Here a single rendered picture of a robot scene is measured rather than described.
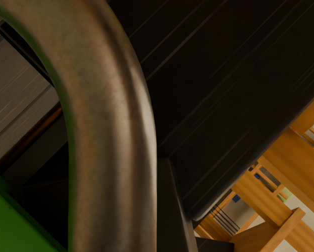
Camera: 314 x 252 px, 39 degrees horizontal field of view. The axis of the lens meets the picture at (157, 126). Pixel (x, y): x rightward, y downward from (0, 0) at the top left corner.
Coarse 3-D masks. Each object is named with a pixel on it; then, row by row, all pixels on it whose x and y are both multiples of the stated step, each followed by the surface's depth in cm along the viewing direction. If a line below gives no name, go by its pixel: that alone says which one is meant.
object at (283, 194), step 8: (312, 128) 905; (304, 136) 945; (312, 144) 944; (256, 168) 872; (264, 168) 882; (256, 176) 877; (264, 176) 871; (264, 184) 910; (272, 184) 866; (280, 184) 862; (232, 192) 856; (272, 192) 905; (280, 192) 862; (288, 192) 868; (224, 200) 850; (216, 208) 845; (256, 216) 846; (248, 224) 837
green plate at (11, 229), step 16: (0, 176) 29; (0, 192) 21; (0, 208) 21; (16, 208) 21; (0, 224) 21; (16, 224) 21; (32, 224) 21; (0, 240) 21; (16, 240) 21; (32, 240) 21; (48, 240) 21
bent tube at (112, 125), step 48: (0, 0) 14; (48, 0) 14; (96, 0) 14; (48, 48) 14; (96, 48) 14; (96, 96) 14; (144, 96) 14; (96, 144) 14; (144, 144) 14; (96, 192) 14; (144, 192) 14; (96, 240) 14; (144, 240) 14
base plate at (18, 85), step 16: (0, 48) 58; (0, 64) 61; (16, 64) 64; (0, 80) 64; (16, 80) 67; (32, 80) 71; (0, 96) 67; (16, 96) 70; (32, 96) 74; (48, 96) 79; (0, 112) 70; (16, 112) 74; (32, 112) 79; (0, 128) 74; (16, 128) 78; (0, 144) 78
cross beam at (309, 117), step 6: (312, 102) 78; (306, 108) 82; (312, 108) 80; (300, 114) 86; (306, 114) 84; (312, 114) 82; (294, 120) 92; (300, 120) 89; (306, 120) 86; (312, 120) 84; (294, 126) 94; (300, 126) 92; (306, 126) 89; (300, 132) 95
